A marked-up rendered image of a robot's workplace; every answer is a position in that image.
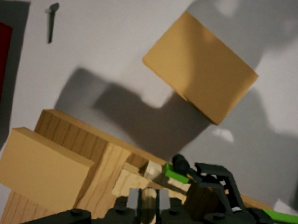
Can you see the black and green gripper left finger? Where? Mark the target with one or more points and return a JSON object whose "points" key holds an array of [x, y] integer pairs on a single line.
{"points": [[130, 214]]}

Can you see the light wooden dowel pin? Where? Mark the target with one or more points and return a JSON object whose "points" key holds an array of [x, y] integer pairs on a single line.
{"points": [[148, 206]]}

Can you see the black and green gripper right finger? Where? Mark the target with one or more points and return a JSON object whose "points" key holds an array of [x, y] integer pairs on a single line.
{"points": [[169, 211]]}

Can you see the red open tray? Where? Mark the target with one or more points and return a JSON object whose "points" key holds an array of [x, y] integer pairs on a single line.
{"points": [[5, 38]]}

